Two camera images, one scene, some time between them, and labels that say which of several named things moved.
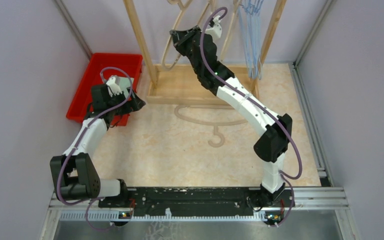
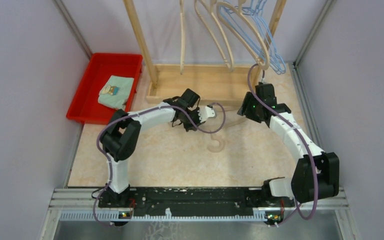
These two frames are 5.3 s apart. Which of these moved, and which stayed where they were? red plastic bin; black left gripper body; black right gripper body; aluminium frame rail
Moved: black left gripper body; black right gripper body
Stayed: aluminium frame rail; red plastic bin
